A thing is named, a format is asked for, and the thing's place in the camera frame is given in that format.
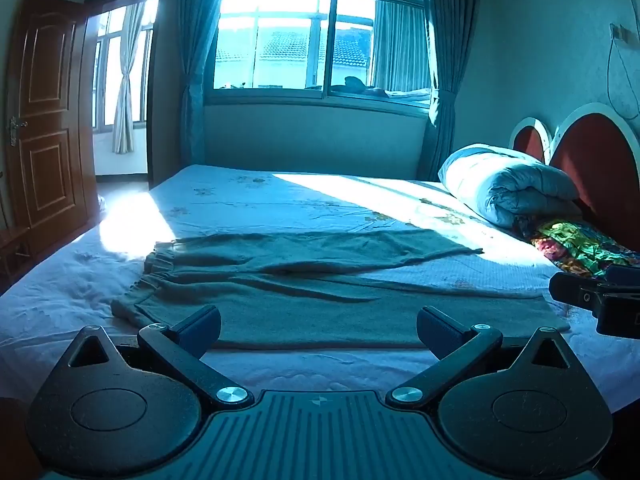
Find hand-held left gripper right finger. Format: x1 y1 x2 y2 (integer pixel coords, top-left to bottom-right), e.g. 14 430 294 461
385 305 574 408

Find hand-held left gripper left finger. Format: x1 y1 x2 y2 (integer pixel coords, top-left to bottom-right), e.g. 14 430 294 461
67 305 256 408

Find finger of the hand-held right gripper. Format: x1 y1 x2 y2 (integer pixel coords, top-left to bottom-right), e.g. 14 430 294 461
548 271 608 317

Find grey-green pants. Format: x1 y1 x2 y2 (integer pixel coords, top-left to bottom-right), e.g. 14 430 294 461
110 230 571 351

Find colourful patterned cloth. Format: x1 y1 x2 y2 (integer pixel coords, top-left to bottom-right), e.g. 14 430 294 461
519 216 640 282

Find folded pale quilt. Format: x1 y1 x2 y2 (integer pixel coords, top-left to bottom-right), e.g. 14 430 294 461
438 144 584 231

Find red and white headboard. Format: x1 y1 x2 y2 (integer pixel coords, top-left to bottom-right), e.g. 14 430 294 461
509 102 640 253

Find bed with pale sheet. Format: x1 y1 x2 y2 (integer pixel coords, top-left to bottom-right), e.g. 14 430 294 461
0 164 640 413

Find dark wooden furniture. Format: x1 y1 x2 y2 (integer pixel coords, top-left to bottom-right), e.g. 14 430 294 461
0 224 32 288

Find white hallway curtain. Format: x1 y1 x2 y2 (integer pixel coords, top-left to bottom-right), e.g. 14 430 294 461
111 2 146 155

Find dark object on windowsill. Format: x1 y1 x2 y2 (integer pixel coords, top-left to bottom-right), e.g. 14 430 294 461
344 75 389 97

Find brown wooden door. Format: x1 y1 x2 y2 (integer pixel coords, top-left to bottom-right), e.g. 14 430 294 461
5 0 101 257

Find teal curtain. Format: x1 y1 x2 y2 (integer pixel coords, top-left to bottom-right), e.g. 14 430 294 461
421 0 484 182
177 0 234 167

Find hallway window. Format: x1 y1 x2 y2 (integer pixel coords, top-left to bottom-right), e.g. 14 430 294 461
92 0 159 130

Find large bedroom window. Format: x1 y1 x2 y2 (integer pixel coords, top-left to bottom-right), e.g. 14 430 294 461
212 0 434 107

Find wall cable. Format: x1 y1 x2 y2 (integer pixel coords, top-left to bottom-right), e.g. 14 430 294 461
606 22 640 122

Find metal door handle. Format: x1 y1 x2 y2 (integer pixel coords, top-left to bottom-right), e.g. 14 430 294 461
8 116 29 149

